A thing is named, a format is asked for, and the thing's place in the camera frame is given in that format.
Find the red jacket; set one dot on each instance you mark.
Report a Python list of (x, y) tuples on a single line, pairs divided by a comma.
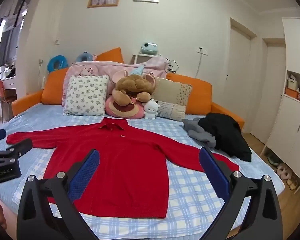
[(130, 167)]

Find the orange basket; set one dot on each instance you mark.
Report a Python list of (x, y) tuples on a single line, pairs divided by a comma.
[(292, 93)]

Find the orange bed headboard cushion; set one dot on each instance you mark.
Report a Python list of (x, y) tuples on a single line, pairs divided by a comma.
[(52, 85)]

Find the white room door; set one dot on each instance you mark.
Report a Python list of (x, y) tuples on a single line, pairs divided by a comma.
[(270, 92), (240, 80)]

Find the white wall socket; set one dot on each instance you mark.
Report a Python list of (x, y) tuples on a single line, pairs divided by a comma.
[(202, 50)]

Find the white wardrobe cabinet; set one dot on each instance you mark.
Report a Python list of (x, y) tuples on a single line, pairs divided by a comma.
[(290, 130)]

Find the blue-grey neck pillow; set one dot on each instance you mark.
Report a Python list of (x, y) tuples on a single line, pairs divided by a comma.
[(85, 56)]

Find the small white plush toy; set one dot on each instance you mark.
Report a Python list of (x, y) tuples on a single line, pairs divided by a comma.
[(151, 108)]

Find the white side shelf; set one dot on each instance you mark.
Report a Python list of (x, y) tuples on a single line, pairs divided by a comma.
[(137, 58)]

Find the brown plush mouse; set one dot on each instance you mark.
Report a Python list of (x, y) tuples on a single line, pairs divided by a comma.
[(133, 85)]

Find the pink Hello Kitty pillow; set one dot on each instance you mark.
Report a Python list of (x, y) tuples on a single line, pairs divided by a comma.
[(107, 68)]

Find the fluffy beige slippers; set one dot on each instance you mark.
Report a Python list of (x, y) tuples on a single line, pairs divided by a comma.
[(283, 172)]

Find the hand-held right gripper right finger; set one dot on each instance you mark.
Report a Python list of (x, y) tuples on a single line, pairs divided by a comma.
[(213, 172)]

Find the beige patchwork pillow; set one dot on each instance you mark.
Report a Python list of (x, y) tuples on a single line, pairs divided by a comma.
[(170, 95)]

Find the light blue quilted blanket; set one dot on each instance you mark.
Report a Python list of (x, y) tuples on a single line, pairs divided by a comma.
[(40, 115)]

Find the light green projector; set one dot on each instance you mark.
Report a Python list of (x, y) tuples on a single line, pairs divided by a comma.
[(148, 48)]

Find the blue plaid bed sheet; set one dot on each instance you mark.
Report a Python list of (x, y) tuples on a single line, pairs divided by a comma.
[(190, 205)]

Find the black garment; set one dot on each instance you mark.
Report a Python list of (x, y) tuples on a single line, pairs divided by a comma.
[(227, 132)]

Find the blue party hat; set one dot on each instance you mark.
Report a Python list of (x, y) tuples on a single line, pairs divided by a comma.
[(137, 71)]

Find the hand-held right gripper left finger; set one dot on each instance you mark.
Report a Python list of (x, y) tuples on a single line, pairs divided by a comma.
[(85, 172)]

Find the orange chair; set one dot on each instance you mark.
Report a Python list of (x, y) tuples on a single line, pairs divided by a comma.
[(3, 92)]

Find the pink round cushion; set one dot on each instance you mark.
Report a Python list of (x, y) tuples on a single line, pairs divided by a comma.
[(120, 111)]

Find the white floral pillow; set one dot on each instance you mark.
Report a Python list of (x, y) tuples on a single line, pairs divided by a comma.
[(86, 95)]

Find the grey garment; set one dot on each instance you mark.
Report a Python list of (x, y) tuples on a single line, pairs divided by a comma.
[(197, 131)]

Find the white desk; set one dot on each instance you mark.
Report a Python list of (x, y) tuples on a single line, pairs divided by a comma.
[(10, 81)]

